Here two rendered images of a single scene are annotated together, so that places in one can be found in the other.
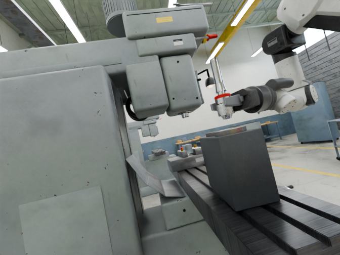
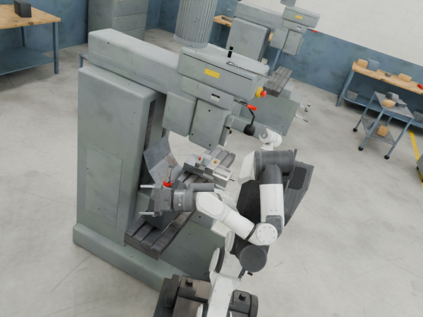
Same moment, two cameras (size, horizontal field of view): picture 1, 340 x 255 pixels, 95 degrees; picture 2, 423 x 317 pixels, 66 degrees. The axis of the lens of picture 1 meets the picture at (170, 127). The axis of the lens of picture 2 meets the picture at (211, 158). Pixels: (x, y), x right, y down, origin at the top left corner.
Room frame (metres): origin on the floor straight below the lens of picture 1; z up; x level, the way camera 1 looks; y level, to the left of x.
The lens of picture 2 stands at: (-0.76, -0.91, 2.43)
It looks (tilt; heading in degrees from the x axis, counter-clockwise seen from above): 33 degrees down; 23
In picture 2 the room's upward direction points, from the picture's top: 16 degrees clockwise
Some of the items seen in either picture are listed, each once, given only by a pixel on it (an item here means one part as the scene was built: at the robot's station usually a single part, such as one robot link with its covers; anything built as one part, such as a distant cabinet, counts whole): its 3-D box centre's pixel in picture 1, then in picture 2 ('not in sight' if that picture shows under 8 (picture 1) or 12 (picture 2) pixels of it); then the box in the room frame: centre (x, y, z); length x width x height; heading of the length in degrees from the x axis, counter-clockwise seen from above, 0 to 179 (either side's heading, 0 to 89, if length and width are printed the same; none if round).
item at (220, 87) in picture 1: (217, 77); (169, 174); (0.46, -0.17, 1.32); 0.03 x 0.03 x 0.11
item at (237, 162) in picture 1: (230, 160); (167, 204); (0.51, -0.17, 1.07); 0.22 x 0.12 x 0.20; 3
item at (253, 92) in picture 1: (246, 101); (183, 190); (0.50, -0.26, 1.24); 0.13 x 0.12 x 0.10; 25
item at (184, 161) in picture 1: (193, 156); (208, 168); (1.08, -0.12, 1.02); 0.35 x 0.15 x 0.11; 101
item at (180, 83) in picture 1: (178, 87); (211, 120); (0.94, -0.10, 1.47); 0.21 x 0.19 x 0.32; 8
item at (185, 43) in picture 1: (165, 55); (213, 87); (0.93, -0.06, 1.68); 0.34 x 0.24 x 0.10; 98
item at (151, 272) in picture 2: not in sight; (150, 244); (0.90, 0.14, 0.10); 1.20 x 0.60 x 0.20; 98
